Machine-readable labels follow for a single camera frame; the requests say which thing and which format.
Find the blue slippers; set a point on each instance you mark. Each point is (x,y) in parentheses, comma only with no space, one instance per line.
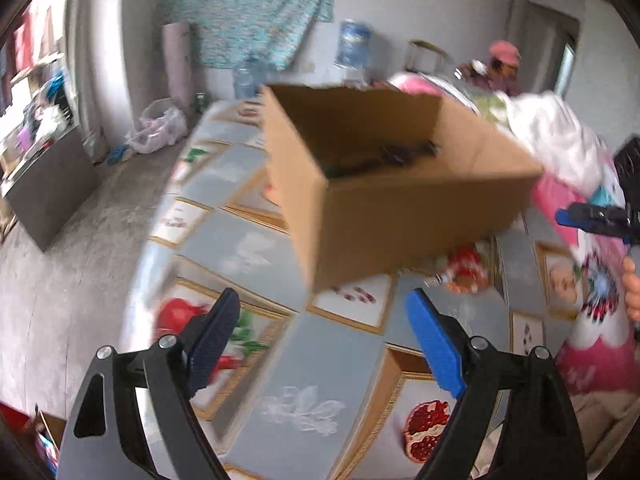
(119,155)

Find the grey cabinet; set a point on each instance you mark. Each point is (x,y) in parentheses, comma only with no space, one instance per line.
(50,195)

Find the pomegranate print tablecloth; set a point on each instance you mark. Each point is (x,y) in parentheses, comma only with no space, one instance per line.
(310,360)

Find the gold spring earring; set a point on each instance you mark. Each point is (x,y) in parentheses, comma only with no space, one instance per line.
(436,279)

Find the wooden chair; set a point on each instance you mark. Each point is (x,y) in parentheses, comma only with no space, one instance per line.
(425,47)

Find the pink floral blanket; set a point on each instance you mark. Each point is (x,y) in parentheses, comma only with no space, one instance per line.
(595,355)

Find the hanging clothes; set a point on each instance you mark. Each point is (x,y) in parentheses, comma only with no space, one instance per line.
(30,35)

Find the pile of clothes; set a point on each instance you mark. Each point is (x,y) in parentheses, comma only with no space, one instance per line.
(42,110)

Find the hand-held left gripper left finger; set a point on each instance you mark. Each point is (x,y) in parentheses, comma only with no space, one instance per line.
(215,340)

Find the grey door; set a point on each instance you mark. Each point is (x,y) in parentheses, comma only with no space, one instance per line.
(545,30)

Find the clear water jug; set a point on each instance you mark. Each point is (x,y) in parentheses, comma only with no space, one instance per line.
(250,80)

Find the black smartwatch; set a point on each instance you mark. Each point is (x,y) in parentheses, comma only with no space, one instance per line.
(400,154)

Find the white water dispenser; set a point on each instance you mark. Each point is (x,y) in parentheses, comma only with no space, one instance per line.
(357,76)

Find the brown paper bag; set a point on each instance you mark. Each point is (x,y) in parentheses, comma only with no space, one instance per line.
(50,440)

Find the red paper bag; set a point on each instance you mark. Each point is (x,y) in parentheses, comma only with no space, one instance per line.
(15,417)

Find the blue water dispenser bottle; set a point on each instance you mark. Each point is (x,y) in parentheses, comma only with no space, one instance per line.
(354,42)

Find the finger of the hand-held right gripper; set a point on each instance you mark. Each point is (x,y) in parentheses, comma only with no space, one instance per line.
(592,219)

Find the white plastic bag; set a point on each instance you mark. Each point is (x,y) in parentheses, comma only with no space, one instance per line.
(157,127)

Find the pale pink rolled mat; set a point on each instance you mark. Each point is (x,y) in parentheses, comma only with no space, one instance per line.
(177,65)

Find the person's right hand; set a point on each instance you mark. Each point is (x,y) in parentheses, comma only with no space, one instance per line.
(632,287)

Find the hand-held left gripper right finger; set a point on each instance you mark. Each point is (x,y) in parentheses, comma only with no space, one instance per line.
(435,345)

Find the turquoise floral wall cloth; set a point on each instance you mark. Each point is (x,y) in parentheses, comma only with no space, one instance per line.
(250,10)

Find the brown cardboard box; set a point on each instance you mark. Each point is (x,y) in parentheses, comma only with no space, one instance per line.
(400,225)

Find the white fluffy blanket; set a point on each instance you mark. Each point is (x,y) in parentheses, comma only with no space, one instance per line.
(555,135)

